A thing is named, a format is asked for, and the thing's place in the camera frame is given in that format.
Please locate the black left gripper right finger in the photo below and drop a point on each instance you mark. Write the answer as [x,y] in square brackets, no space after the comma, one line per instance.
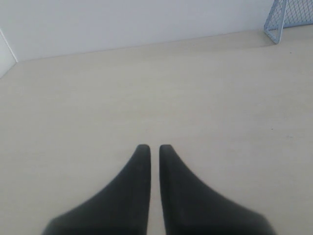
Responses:
[190,207]

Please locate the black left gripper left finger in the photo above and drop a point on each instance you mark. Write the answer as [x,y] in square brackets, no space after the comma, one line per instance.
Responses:
[120,208]

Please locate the light blue mini goal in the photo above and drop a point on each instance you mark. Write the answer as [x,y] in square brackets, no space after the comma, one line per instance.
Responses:
[286,14]

